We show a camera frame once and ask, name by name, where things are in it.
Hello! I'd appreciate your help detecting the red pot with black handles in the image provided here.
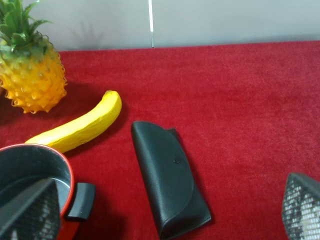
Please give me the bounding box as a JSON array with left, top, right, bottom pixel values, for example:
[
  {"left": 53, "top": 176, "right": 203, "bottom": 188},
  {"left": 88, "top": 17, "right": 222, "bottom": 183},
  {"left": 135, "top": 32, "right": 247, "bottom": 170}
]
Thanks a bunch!
[{"left": 0, "top": 143, "right": 96, "bottom": 240}]

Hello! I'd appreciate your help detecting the black glasses case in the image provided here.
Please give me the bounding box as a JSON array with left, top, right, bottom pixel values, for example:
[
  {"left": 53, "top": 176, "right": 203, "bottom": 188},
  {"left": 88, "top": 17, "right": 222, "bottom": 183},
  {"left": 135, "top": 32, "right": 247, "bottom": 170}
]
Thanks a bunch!
[{"left": 131, "top": 121, "right": 212, "bottom": 240}]

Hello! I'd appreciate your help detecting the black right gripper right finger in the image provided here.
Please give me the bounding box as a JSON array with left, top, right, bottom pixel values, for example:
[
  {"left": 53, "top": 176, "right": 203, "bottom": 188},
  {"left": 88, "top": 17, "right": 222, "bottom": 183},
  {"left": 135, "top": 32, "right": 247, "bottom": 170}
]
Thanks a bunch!
[{"left": 282, "top": 173, "right": 320, "bottom": 240}]

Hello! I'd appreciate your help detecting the artificial pineapple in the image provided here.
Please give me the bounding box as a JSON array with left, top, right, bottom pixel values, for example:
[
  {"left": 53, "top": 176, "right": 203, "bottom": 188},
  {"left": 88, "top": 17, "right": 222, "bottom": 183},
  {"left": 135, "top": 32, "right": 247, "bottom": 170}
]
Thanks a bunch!
[{"left": 0, "top": 0, "right": 67, "bottom": 114}]

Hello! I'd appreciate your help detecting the red table cloth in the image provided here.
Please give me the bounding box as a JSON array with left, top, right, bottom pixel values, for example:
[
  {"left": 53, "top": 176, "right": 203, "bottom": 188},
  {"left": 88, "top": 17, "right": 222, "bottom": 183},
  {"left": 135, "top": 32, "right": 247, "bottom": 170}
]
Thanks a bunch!
[{"left": 0, "top": 41, "right": 320, "bottom": 240}]

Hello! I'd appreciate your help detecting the yellow banana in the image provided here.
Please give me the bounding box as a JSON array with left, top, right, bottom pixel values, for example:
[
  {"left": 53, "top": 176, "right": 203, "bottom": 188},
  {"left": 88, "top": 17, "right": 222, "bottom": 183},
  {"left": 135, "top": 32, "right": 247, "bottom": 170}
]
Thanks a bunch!
[{"left": 26, "top": 90, "right": 122, "bottom": 153}]

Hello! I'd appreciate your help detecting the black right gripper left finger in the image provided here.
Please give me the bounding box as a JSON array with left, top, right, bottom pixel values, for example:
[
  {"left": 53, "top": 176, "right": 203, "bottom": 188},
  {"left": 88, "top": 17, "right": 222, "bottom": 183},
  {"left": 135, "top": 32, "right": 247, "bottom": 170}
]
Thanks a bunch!
[{"left": 0, "top": 178, "right": 61, "bottom": 240}]

